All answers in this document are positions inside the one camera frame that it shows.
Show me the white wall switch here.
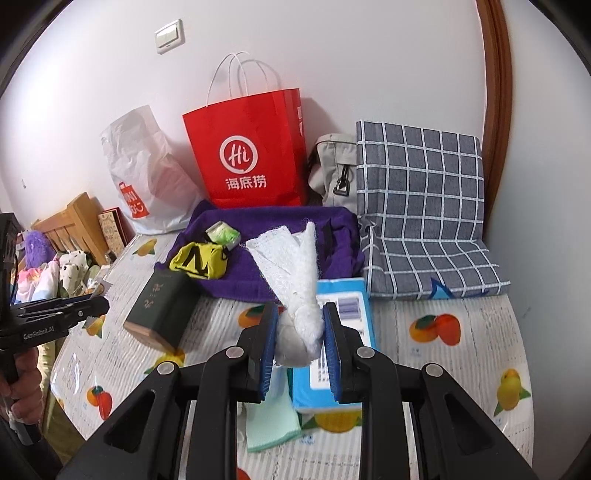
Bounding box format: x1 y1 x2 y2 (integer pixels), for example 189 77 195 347
154 18 185 55

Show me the white plastic shopping bag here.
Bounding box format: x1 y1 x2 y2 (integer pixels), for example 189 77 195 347
100 105 206 234

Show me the purple plush toy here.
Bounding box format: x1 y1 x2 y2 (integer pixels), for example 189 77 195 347
23 231 51 268

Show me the blue tissue pack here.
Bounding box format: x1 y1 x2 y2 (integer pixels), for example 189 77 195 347
291 278 382 414

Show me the mint green cloth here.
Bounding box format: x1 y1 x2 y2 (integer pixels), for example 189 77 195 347
246 364 303 453

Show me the purple towel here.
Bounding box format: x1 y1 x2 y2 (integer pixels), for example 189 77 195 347
154 205 368 303

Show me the fruit print tablecloth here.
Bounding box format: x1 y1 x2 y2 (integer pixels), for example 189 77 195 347
48 233 532 457

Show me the white fluffy towel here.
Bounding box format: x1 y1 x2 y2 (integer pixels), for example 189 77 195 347
245 220 326 369

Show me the grey checked cushion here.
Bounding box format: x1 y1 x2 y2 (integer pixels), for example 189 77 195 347
355 120 512 301

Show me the black spotted white pillow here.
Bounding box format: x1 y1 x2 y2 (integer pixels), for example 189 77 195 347
55 249 90 296

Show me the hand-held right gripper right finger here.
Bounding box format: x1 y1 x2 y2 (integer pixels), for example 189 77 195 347
322 302 541 480

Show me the red paper bag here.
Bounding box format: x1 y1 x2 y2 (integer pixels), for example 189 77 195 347
182 52 308 210

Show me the patterned hardcover book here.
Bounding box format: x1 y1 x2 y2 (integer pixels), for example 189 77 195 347
97 208 134 252

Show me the grey backpack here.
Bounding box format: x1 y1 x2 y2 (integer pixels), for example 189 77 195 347
307 134 358 208

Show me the pastel printed quilt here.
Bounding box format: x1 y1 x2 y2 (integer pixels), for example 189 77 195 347
14 265 61 305

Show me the dark green tea box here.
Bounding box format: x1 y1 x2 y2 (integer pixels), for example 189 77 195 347
123 270 200 349

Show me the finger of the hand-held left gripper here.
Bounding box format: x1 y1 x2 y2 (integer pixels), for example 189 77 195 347
14 295 95 311
44 298 112 332

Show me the wooden headboard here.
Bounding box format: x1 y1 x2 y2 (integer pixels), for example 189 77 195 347
32 192 112 266

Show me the yellow black cloth bag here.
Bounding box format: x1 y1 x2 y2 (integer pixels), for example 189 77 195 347
168 240 230 281

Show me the green patterned tissue packet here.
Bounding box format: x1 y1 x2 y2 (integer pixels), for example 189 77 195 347
205 220 242 251

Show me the wooden door frame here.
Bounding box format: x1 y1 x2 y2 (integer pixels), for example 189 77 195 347
475 0 514 185

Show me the person's left hand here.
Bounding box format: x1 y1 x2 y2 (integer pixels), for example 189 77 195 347
0 344 49 430

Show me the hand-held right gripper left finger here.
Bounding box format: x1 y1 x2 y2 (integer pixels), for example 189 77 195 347
55 302 281 480

